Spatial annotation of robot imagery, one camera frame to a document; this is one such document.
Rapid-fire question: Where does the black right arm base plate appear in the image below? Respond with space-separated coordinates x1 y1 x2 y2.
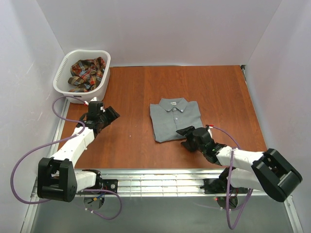
200 179 227 194

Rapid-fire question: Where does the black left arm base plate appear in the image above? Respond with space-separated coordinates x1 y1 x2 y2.
99 179 119 193

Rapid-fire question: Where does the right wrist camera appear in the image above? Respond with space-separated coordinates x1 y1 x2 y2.
206 124 214 138

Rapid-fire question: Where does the grey long sleeve shirt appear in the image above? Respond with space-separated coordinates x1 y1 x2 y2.
150 98 203 143

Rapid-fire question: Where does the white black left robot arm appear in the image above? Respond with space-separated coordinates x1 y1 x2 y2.
37 100 120 202

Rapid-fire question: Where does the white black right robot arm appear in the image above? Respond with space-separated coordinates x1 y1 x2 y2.
176 125 303 202

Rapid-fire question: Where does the white plastic laundry basket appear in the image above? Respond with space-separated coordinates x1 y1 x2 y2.
53 50 111 104

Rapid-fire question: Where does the aluminium rail frame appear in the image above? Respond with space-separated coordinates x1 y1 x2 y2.
21 169 303 233

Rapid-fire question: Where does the plaid long sleeve shirt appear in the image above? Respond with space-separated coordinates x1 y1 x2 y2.
68 57 106 93

